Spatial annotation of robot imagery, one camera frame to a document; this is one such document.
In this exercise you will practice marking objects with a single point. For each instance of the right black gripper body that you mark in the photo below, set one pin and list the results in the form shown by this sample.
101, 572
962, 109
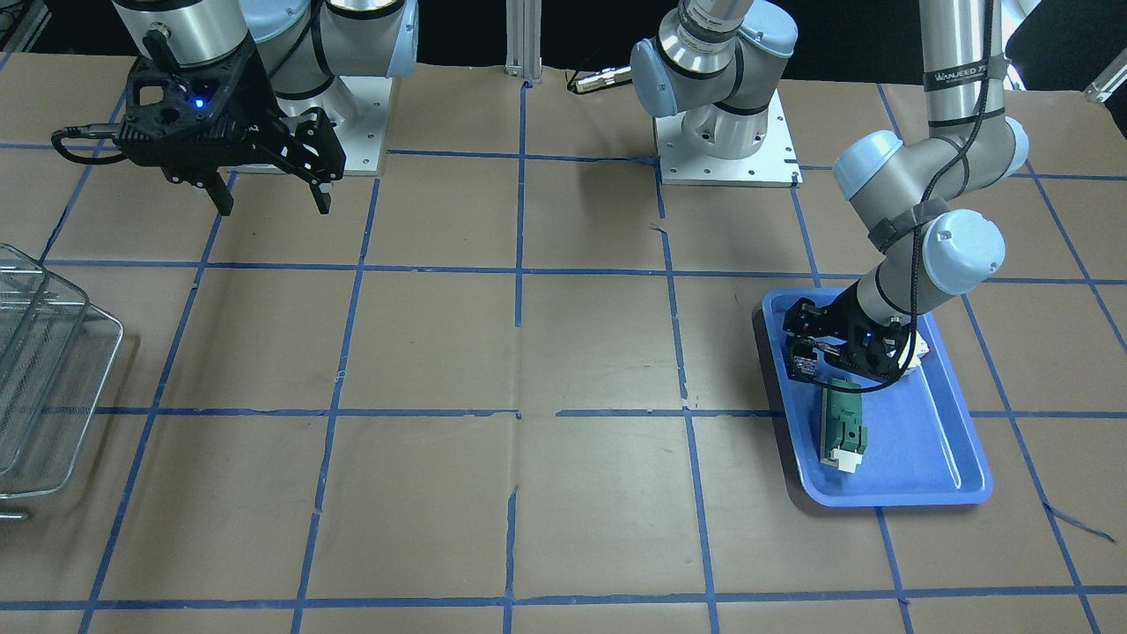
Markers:
257, 104

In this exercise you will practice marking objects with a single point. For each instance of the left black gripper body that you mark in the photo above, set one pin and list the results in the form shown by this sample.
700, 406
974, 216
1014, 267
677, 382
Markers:
833, 319

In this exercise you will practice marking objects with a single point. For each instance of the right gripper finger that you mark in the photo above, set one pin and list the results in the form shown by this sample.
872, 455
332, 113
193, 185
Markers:
217, 188
321, 190

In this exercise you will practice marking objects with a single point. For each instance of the red push button switch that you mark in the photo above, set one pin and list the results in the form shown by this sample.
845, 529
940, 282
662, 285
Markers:
802, 364

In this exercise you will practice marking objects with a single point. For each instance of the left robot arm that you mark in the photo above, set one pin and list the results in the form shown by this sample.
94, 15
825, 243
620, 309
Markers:
717, 64

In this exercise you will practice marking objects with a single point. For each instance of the white circuit breaker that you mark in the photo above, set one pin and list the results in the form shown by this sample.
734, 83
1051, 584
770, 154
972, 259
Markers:
919, 352

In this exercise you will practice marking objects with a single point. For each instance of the green terminal block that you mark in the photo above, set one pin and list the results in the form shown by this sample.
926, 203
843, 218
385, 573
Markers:
844, 436

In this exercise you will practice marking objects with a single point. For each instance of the blue plastic tray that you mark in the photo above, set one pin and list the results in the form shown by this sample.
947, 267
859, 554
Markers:
923, 448

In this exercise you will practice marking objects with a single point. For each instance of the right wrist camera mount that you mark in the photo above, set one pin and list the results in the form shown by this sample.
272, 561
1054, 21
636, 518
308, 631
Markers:
179, 117

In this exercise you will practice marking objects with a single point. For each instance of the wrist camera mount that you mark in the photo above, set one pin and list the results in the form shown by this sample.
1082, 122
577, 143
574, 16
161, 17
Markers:
179, 117
807, 321

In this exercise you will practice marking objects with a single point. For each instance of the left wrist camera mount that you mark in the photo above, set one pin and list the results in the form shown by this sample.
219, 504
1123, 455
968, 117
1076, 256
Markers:
807, 321

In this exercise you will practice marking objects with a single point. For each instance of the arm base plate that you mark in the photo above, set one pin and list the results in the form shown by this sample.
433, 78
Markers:
711, 147
359, 108

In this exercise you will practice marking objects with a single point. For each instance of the wire mesh shelf basket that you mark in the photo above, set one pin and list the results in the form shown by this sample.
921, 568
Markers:
58, 349

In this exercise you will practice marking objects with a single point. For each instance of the aluminium frame post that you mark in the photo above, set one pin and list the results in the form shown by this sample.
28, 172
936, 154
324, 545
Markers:
523, 21

